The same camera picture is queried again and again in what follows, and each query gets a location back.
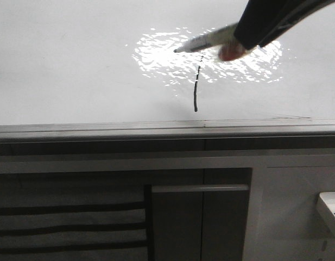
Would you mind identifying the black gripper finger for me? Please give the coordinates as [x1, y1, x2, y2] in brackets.
[234, 0, 335, 49]

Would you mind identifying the white whiteboard marker black tip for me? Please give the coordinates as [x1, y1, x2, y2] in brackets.
[174, 23, 238, 53]

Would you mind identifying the black marker stroke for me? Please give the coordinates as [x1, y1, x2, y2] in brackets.
[193, 53, 204, 113]

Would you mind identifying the white tray at right edge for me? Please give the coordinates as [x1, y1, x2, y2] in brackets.
[317, 192, 335, 237]

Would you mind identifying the dark grey cabinet panel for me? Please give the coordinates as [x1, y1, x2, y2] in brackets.
[151, 184, 249, 260]

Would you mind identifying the white whiteboard with metal frame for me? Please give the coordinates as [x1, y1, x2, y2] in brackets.
[0, 1, 335, 142]

